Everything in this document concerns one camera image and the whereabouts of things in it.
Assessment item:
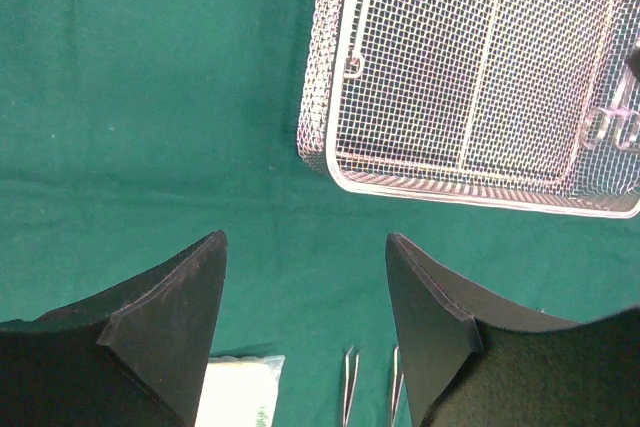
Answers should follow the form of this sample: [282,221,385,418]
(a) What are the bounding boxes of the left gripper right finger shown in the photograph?
[385,233,639,426]

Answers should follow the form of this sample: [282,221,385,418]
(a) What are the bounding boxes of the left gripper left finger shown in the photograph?
[1,230,228,426]

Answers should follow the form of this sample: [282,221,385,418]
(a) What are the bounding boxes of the steel tweezers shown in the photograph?
[388,346,404,427]
[341,346,360,427]

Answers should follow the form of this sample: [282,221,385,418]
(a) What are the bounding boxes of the green packet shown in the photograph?
[195,355,286,427]

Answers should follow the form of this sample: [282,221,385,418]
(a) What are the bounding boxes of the dark green surgical cloth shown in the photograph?
[1,0,639,426]

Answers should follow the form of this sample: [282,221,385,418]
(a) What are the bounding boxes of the metal mesh instrument tray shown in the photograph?
[297,0,639,219]

